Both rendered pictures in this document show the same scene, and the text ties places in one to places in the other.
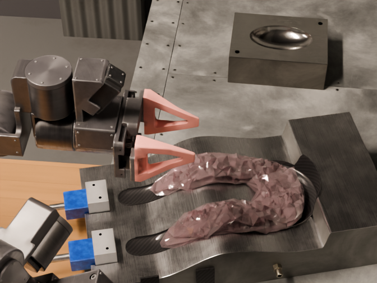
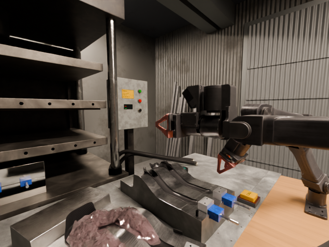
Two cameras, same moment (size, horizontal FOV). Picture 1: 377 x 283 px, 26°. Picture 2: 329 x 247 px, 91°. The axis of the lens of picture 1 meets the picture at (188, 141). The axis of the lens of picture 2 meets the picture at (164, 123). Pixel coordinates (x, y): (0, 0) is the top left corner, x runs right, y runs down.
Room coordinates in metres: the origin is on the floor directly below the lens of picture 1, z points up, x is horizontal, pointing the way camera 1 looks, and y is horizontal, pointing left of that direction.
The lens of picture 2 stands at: (1.14, 0.32, 1.25)
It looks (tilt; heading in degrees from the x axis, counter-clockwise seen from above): 6 degrees down; 218
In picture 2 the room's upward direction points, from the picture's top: straight up
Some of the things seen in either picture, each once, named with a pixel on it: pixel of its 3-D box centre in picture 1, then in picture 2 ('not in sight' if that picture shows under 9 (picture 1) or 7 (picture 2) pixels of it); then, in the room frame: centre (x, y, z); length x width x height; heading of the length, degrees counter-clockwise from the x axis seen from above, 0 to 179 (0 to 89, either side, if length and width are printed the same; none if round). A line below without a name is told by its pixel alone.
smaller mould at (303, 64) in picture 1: (278, 50); not in sight; (1.34, -0.19, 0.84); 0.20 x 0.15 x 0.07; 83
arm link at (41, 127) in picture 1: (58, 124); (213, 124); (0.74, 0.17, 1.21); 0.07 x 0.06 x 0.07; 85
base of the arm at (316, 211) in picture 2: not in sight; (316, 197); (0.16, 0.43, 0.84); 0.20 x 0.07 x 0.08; 175
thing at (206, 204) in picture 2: not in sight; (218, 214); (0.63, 0.15, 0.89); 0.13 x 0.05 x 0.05; 84
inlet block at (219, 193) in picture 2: not in sight; (231, 201); (0.52, 0.16, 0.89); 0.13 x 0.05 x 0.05; 83
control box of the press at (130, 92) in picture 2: not in sight; (129, 164); (0.24, -0.78, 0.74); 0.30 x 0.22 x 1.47; 173
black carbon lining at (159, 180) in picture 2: not in sight; (172, 178); (0.55, -0.10, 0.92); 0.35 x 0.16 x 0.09; 83
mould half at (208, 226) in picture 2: not in sight; (171, 186); (0.53, -0.11, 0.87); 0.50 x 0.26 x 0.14; 83
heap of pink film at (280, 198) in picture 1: (229, 191); (110, 229); (0.89, -0.07, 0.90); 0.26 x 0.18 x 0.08; 100
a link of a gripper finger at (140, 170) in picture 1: (159, 146); not in sight; (0.71, 0.04, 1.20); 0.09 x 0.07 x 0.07; 85
